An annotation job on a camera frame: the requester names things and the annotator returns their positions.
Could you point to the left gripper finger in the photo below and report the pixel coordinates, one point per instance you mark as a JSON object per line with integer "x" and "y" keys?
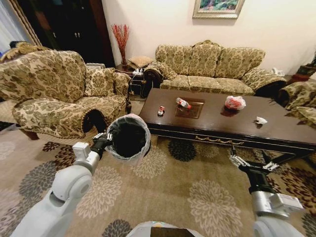
{"x": 109, "y": 137}
{"x": 99, "y": 135}

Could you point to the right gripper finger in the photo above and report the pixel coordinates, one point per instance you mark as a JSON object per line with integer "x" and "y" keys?
{"x": 270, "y": 165}
{"x": 237, "y": 161}

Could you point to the black round trash bin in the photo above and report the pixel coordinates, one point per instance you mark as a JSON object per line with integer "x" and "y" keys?
{"x": 128, "y": 140}

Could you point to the translucent plastic bin liner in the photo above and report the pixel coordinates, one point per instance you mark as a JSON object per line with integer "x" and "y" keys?
{"x": 144, "y": 126}

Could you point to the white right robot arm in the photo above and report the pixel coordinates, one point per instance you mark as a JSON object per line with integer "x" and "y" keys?
{"x": 274, "y": 205}

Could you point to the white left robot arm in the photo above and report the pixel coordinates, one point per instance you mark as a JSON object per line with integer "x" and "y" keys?
{"x": 69, "y": 187}

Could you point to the dark wooden coffee table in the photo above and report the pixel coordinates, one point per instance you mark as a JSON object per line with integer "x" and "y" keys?
{"x": 217, "y": 123}

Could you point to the crumpled white tissue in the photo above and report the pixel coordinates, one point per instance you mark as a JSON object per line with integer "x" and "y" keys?
{"x": 261, "y": 120}

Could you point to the floral square cushion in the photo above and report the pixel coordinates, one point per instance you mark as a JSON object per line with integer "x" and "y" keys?
{"x": 100, "y": 82}

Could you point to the crushed red drink can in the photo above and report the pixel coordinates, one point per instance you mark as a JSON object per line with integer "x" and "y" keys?
{"x": 161, "y": 111}

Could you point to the red and white plastic bag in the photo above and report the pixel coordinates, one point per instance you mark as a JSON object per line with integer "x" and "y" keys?
{"x": 235, "y": 102}

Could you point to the dark wooden side table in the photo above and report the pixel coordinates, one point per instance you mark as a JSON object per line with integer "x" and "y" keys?
{"x": 134, "y": 84}

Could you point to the floral two-seat sofa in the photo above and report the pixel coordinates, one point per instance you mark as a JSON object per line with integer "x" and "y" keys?
{"x": 44, "y": 91}

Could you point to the white power strip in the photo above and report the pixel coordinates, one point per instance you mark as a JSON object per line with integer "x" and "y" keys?
{"x": 137, "y": 72}

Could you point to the floral armchair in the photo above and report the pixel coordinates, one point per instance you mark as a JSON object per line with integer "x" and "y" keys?
{"x": 301, "y": 98}

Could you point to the floral patterned rug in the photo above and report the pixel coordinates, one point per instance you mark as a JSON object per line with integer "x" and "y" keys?
{"x": 158, "y": 195}

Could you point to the plastic bottle with red label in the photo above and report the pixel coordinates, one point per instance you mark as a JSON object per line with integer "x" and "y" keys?
{"x": 183, "y": 103}

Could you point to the beige tasselled cushion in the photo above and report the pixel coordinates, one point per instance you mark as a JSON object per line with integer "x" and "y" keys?
{"x": 140, "y": 61}

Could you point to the vase with red branches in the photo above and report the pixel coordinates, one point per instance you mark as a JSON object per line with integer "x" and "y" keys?
{"x": 121, "y": 42}

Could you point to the dark wooden end table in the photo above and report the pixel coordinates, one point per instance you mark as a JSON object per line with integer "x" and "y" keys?
{"x": 302, "y": 72}

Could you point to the floral three-seat sofa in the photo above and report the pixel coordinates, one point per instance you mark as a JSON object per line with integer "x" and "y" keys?
{"x": 207, "y": 66}

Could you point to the white robot front shell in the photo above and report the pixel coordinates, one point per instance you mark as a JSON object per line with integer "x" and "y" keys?
{"x": 165, "y": 229}

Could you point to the dark wooden cabinet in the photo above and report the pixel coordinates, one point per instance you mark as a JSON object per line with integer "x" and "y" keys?
{"x": 69, "y": 27}

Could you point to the pale curtain with gold trim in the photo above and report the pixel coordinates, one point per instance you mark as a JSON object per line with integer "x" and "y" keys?
{"x": 14, "y": 22}

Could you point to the framed landscape painting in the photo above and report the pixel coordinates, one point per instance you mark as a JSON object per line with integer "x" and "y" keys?
{"x": 218, "y": 7}

